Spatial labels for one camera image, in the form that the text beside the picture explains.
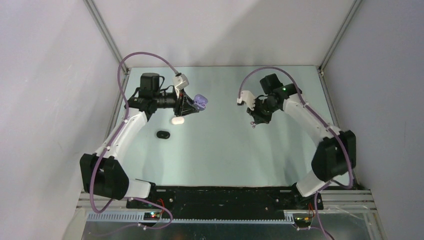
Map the left controller circuit board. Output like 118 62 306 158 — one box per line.
143 212 162 221

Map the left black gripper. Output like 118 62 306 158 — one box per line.
153 86 199 117

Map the black earbud charging case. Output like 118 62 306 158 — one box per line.
156 130 171 140

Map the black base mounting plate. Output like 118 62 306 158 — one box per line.
126 185 324 221

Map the right controller circuit board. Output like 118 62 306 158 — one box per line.
293 217 313 229

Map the white earbud charging case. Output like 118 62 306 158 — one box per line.
170 116 185 125

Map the grey slotted cable duct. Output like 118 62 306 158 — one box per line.
86 211 296 225

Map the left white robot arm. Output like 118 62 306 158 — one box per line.
79 73 208 208

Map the controller circuit board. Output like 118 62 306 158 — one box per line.
143 212 162 221
293 217 313 229

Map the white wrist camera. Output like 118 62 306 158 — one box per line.
236 90 256 111
172 72 190 98

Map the aluminium frame post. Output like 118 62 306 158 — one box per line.
83 0 123 64
318 0 363 72

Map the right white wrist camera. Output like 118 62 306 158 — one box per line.
236 90 256 111

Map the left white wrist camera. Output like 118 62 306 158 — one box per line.
172 72 190 98

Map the left aluminium frame post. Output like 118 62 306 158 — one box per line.
83 0 123 64

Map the right aluminium frame post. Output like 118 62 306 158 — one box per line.
318 0 363 72

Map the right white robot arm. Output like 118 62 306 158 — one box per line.
237 73 356 209

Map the purple earbud charging case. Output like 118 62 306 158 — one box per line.
194 94 209 111

